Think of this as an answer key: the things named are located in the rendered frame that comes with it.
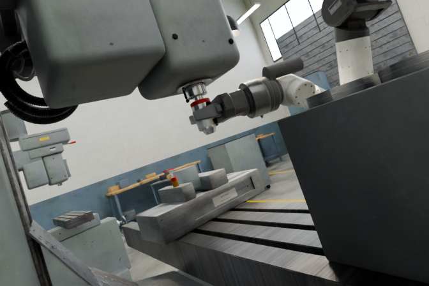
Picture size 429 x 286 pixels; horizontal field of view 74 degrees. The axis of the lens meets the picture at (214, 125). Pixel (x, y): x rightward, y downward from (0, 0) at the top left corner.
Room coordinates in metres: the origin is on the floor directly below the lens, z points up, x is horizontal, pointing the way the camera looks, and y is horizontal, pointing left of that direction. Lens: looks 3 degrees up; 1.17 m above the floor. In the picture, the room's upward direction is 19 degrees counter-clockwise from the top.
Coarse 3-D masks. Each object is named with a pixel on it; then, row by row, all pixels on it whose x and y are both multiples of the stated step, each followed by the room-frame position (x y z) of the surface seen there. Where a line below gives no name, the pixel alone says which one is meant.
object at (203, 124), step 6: (204, 102) 0.63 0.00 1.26; (210, 102) 0.64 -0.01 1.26; (192, 108) 0.64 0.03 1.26; (198, 108) 0.63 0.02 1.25; (204, 120) 0.62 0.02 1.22; (210, 120) 0.63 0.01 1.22; (216, 120) 0.64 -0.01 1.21; (198, 126) 0.64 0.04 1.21; (204, 126) 0.63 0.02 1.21; (210, 126) 0.62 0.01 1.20
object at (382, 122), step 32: (416, 64) 0.24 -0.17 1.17; (320, 96) 0.32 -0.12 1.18; (352, 96) 0.27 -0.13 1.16; (384, 96) 0.25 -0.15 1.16; (416, 96) 0.23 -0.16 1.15; (288, 128) 0.35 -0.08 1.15; (320, 128) 0.31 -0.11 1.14; (352, 128) 0.28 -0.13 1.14; (384, 128) 0.26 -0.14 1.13; (416, 128) 0.24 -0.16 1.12; (320, 160) 0.33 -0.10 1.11; (352, 160) 0.29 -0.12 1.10; (384, 160) 0.27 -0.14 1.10; (416, 160) 0.24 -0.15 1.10; (320, 192) 0.34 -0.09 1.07; (352, 192) 0.31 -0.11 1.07; (384, 192) 0.28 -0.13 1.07; (416, 192) 0.25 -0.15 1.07; (320, 224) 0.36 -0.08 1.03; (352, 224) 0.32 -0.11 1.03; (384, 224) 0.29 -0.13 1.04; (416, 224) 0.26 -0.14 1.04; (352, 256) 0.33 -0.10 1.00; (384, 256) 0.30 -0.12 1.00; (416, 256) 0.27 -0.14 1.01
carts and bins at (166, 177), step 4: (164, 172) 5.20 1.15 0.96; (168, 172) 5.03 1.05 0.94; (160, 176) 5.30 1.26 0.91; (164, 176) 5.27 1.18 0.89; (168, 176) 4.84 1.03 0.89; (160, 180) 5.31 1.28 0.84; (164, 180) 5.10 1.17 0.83; (168, 180) 4.82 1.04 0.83; (152, 184) 5.22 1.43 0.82; (152, 188) 5.26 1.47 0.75; (156, 196) 5.27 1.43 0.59; (156, 200) 5.25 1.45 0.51
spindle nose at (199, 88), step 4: (192, 84) 0.62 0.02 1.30; (196, 84) 0.62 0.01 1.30; (200, 84) 0.63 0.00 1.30; (204, 84) 0.64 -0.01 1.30; (184, 88) 0.64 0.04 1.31; (188, 88) 0.63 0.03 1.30; (192, 88) 0.62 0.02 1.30; (196, 88) 0.62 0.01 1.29; (200, 88) 0.63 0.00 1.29; (204, 88) 0.64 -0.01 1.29; (188, 92) 0.63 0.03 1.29; (192, 92) 0.63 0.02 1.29; (196, 92) 0.62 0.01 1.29; (200, 92) 0.63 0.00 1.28; (204, 92) 0.63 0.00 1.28; (188, 96) 0.63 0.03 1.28; (192, 96) 0.63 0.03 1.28
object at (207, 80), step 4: (192, 80) 0.60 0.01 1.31; (196, 80) 0.61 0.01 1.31; (200, 80) 0.61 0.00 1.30; (204, 80) 0.62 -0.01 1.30; (208, 80) 0.64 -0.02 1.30; (184, 84) 0.61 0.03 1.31; (188, 84) 0.61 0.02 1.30; (176, 88) 0.63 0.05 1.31; (180, 88) 0.62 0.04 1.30; (180, 92) 0.66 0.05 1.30; (184, 92) 0.67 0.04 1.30
